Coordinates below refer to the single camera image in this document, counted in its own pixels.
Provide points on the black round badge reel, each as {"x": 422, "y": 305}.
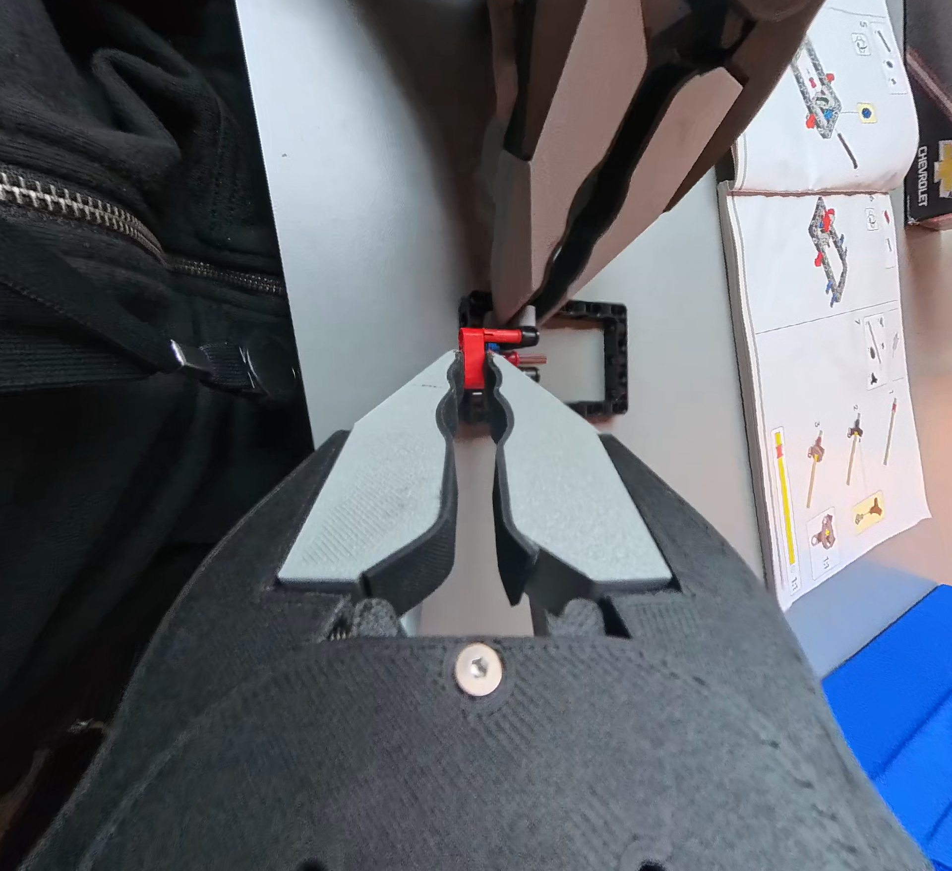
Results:
{"x": 268, "y": 367}

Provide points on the lego instruction booklet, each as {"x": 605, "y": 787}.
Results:
{"x": 818, "y": 365}

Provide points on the person's black jacket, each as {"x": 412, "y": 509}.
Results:
{"x": 111, "y": 440}

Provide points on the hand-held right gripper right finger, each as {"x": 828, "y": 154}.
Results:
{"x": 580, "y": 506}

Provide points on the thin red three-hole lego beam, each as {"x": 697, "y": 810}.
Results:
{"x": 472, "y": 358}

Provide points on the blue plastic bin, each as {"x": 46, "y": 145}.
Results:
{"x": 900, "y": 722}

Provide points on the black lego car box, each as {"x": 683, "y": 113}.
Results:
{"x": 930, "y": 68}

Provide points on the black lego frame assembly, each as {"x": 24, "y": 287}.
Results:
{"x": 616, "y": 365}

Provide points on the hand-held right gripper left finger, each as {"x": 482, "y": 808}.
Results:
{"x": 372, "y": 499}

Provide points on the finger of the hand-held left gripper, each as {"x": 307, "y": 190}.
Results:
{"x": 684, "y": 135}
{"x": 573, "y": 105}

